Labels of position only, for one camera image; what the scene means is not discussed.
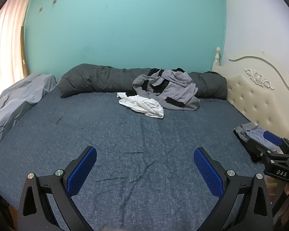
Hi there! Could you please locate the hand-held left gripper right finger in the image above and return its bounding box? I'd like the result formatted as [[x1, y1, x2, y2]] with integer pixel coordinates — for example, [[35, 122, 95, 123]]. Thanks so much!
[[193, 147, 273, 231]]

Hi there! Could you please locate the dark grey rolled duvet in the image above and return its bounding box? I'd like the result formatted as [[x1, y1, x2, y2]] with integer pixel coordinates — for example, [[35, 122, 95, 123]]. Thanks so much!
[[58, 64, 228, 100]]

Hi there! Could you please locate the wooden window frame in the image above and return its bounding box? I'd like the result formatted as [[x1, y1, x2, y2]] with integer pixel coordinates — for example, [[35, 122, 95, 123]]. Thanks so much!
[[20, 25, 30, 76]]

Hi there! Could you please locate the cream tufted headboard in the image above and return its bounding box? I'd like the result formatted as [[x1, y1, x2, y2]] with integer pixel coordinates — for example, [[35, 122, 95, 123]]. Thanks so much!
[[211, 47, 289, 147]]

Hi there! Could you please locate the white long-sleeve shirt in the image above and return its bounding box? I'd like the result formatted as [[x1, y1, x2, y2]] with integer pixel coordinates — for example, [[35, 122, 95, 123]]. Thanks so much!
[[117, 92, 165, 119]]

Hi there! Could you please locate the pink curtain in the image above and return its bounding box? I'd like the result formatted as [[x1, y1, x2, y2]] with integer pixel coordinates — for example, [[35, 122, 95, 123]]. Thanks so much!
[[0, 0, 36, 106]]

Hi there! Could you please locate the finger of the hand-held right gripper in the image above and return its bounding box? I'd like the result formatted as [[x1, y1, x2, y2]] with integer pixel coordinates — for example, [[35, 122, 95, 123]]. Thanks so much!
[[246, 138, 272, 162], [264, 130, 289, 153]]

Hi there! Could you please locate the light grey blanket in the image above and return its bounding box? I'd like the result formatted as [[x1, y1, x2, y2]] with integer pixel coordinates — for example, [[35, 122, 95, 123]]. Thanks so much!
[[0, 72, 59, 159]]

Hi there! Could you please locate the bed with blue sheet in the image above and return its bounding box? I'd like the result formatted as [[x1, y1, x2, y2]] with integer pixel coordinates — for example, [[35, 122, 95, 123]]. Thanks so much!
[[0, 87, 287, 231]]

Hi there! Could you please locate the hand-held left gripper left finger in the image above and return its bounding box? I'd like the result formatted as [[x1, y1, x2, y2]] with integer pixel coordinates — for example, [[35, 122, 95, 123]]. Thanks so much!
[[18, 146, 97, 231]]

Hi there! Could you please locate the grey jacket with black patches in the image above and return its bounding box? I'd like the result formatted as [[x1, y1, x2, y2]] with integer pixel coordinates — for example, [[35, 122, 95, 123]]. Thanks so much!
[[132, 68, 201, 111]]

